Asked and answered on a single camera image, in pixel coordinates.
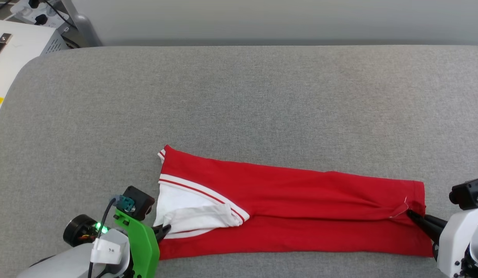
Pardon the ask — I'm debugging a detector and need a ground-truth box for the grey metal frame leg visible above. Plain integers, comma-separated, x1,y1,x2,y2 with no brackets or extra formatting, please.
61,0,104,47

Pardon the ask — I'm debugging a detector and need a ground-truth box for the white power strip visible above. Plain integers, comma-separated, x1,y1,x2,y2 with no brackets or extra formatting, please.
11,0,71,29

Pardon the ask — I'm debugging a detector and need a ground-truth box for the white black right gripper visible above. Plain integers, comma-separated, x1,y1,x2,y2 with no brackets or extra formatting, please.
407,205,478,278

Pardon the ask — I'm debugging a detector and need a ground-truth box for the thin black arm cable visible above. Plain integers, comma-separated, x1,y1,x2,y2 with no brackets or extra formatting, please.
87,198,118,278

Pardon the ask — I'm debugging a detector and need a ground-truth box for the white paper cable label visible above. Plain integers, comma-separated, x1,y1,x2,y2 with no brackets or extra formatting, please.
90,238,122,265

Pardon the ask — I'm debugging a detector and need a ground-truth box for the white metal equipment box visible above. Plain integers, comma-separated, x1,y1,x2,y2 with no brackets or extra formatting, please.
0,19,69,121

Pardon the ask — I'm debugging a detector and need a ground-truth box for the red basketball jersey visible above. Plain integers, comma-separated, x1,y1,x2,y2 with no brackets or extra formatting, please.
153,145,435,260

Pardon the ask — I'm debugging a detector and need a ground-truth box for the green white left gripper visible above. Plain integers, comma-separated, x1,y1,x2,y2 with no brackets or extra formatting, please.
63,210,172,278

